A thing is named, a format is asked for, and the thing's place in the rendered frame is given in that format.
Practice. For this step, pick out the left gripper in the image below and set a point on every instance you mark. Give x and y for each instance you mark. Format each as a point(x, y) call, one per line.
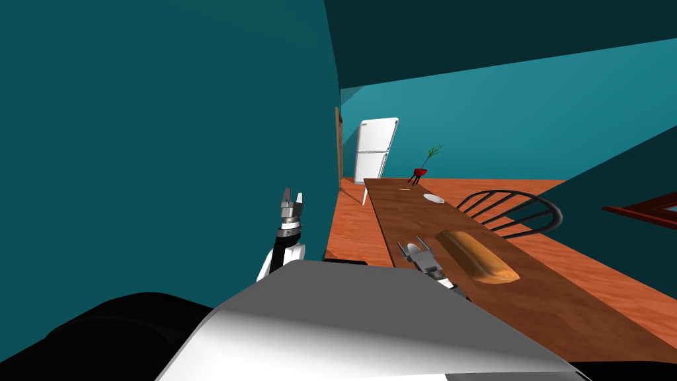
point(291, 211)

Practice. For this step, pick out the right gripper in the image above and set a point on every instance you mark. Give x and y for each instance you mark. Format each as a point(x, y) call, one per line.
point(426, 262)

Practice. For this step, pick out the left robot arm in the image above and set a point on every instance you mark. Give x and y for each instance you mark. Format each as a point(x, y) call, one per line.
point(106, 344)

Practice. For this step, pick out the white plate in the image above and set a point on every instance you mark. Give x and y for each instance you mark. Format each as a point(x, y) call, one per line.
point(433, 198)

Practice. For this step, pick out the golden bread loaf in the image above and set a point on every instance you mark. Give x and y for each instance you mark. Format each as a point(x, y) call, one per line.
point(476, 256)

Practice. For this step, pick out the brown wooden door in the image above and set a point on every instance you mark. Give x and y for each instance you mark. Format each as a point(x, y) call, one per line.
point(338, 148)

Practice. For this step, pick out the red potted plant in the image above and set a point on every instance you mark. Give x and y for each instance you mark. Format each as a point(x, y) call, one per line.
point(421, 172)

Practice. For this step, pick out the white refrigerator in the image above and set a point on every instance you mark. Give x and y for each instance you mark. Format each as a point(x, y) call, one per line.
point(374, 151)

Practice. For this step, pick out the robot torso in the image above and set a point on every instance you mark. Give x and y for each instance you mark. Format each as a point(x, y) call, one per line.
point(338, 323)

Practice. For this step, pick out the black spindle chair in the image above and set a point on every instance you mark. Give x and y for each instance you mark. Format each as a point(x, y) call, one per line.
point(529, 214)

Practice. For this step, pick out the brown wooden table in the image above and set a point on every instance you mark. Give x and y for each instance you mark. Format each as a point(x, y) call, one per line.
point(539, 312)

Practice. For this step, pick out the dark red wooden frame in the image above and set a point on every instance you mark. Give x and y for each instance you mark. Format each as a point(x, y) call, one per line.
point(642, 211)

